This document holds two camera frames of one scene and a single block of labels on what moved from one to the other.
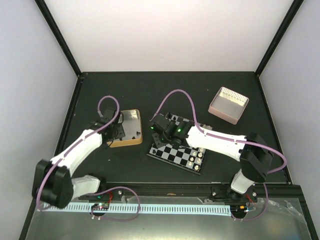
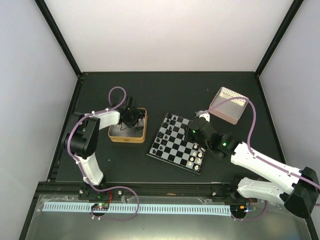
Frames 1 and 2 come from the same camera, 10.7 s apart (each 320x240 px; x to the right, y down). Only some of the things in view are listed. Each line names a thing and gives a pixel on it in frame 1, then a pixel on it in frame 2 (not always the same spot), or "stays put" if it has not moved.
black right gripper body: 160,143 -> 189,136
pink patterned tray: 228,105 stays put
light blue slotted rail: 145,208 stays put
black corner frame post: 46,13 stays put
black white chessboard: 188,157 stays put
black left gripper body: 117,134 -> 133,117
